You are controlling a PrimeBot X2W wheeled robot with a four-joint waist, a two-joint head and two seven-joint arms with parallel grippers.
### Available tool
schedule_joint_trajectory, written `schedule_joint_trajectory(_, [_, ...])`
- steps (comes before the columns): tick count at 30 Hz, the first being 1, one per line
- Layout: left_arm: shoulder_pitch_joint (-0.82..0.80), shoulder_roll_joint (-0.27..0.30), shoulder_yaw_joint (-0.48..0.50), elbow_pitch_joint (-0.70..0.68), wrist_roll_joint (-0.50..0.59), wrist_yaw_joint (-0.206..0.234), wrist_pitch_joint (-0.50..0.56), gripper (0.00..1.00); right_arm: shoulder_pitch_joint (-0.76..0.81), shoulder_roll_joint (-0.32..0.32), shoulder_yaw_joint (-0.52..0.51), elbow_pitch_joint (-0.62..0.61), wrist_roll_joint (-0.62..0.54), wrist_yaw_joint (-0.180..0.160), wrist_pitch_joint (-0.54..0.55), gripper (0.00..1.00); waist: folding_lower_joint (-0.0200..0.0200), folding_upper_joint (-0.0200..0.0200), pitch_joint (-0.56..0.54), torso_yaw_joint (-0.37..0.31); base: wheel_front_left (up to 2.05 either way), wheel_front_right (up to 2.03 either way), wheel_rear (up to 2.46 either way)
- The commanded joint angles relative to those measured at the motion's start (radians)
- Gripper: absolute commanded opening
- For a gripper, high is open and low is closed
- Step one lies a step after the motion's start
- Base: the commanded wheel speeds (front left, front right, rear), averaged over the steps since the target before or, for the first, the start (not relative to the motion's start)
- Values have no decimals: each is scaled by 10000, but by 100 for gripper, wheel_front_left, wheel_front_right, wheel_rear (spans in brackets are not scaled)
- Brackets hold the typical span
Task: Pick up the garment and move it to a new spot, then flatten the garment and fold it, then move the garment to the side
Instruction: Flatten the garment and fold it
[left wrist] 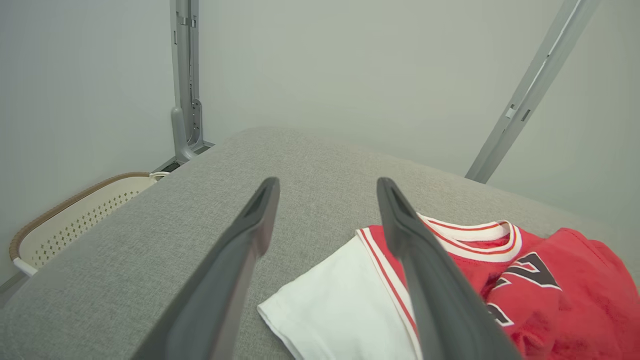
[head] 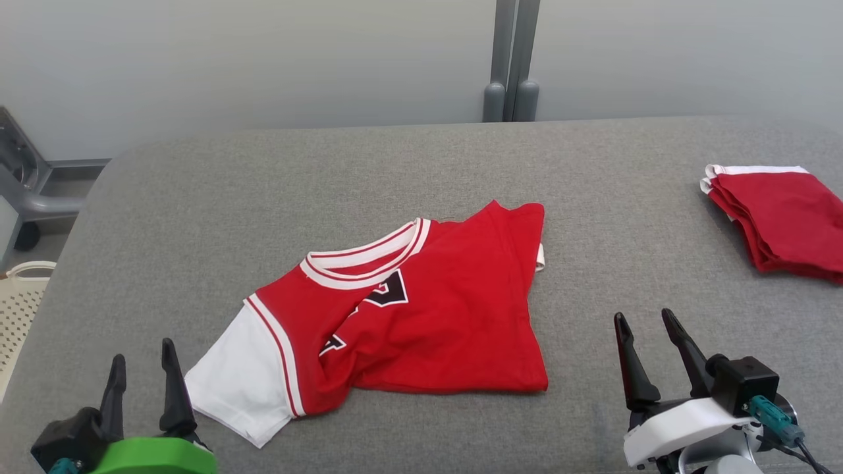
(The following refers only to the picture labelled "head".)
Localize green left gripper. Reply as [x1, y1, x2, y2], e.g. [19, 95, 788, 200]
[88, 338, 219, 474]

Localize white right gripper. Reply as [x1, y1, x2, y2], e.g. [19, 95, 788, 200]
[614, 308, 758, 470]

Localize red shorts with white stripe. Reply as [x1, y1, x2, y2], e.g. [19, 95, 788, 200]
[699, 164, 843, 284]

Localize red jersey with white sleeves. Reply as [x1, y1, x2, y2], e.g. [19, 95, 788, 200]
[184, 201, 550, 449]

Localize cream perforated laundry basket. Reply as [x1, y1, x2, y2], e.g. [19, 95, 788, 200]
[0, 261, 57, 402]

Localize grey wheeled metal stand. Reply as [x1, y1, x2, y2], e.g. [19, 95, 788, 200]
[0, 105, 110, 251]

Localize right arm cable, teal plug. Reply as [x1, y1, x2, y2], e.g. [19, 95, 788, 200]
[748, 395, 836, 474]

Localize grey partition post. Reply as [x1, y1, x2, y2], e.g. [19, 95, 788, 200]
[504, 0, 541, 122]
[483, 0, 518, 123]

